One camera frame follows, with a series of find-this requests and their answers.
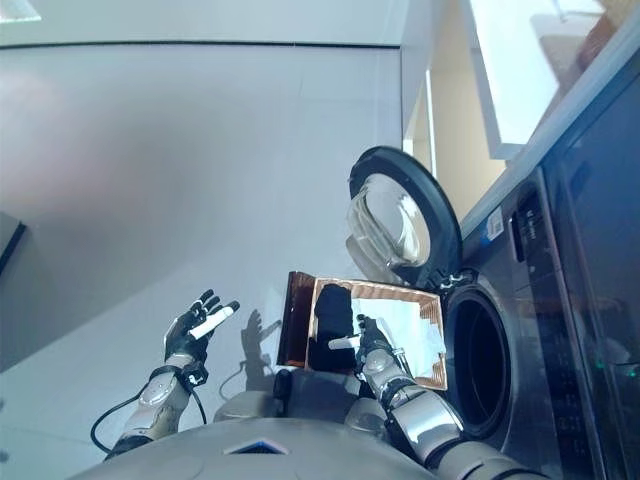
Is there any washer detergent drawer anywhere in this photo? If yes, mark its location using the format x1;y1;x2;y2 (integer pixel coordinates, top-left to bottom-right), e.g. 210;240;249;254
508;199;539;264

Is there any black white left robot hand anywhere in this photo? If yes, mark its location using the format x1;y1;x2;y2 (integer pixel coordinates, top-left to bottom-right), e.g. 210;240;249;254
163;288;241;361

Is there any white basket liner cloth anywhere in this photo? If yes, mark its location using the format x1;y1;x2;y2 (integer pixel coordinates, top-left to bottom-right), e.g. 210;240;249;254
352;297;445;379

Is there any round glass washer door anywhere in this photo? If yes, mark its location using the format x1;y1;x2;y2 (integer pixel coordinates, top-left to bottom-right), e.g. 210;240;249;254
344;144;464;286

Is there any blue white washer sticker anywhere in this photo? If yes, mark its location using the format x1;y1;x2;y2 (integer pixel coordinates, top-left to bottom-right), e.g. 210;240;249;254
482;207;506;246

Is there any white wall cabinet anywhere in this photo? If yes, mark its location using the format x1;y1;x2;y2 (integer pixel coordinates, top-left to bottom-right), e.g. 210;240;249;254
462;0;601;161

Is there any large black garment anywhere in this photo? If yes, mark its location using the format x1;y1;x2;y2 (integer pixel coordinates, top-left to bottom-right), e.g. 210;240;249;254
306;283;364;374

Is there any grey robot torso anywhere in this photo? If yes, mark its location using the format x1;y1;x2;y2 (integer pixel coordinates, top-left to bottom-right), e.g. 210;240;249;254
64;417;416;480

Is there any grey front-load washing machine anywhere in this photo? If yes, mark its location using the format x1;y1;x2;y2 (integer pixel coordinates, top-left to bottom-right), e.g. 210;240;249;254
439;59;640;480

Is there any silver left robot leg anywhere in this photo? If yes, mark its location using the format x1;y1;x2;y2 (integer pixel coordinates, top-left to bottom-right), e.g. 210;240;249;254
213;372;294;426

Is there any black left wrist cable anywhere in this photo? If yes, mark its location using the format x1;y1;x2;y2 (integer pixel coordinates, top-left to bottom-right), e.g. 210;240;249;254
90;379;207;450

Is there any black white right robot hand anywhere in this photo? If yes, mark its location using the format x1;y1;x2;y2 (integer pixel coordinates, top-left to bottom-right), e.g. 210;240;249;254
327;313;396;369

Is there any wicker laundry basket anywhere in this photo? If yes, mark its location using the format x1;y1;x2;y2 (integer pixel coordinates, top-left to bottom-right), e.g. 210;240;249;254
303;277;449;391

